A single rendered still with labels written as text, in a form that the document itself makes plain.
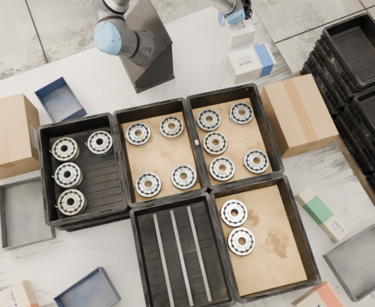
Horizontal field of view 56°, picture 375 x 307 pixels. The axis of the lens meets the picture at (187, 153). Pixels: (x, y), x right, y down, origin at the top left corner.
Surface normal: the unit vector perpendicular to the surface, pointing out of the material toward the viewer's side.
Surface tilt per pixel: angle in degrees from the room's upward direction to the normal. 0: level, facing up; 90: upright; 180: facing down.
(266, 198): 0
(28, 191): 0
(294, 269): 0
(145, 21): 44
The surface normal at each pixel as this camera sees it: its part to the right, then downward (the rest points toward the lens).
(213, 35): 0.00, -0.33
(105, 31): -0.58, 0.16
